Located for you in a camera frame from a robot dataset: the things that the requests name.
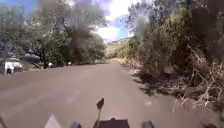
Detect grey asphalt road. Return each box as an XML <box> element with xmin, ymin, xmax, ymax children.
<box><xmin>0</xmin><ymin>60</ymin><xmax>224</xmax><ymax>128</ymax></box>

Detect robot's own part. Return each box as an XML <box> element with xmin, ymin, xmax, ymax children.
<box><xmin>143</xmin><ymin>120</ymin><xmax>156</xmax><ymax>128</ymax></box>
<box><xmin>71</xmin><ymin>121</ymin><xmax>82</xmax><ymax>128</ymax></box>

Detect row of trees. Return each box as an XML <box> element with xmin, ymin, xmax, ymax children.
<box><xmin>0</xmin><ymin>0</ymin><xmax>109</xmax><ymax>69</ymax></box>

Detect dry brush and bushes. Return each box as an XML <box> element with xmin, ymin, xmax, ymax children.
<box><xmin>114</xmin><ymin>0</ymin><xmax>224</xmax><ymax>114</ymax></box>

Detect white vehicle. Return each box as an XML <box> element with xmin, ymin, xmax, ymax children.
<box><xmin>2</xmin><ymin>58</ymin><xmax>24</xmax><ymax>75</ymax></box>

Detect distant hillside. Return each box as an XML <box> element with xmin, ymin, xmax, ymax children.
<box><xmin>104</xmin><ymin>37</ymin><xmax>132</xmax><ymax>60</ymax></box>

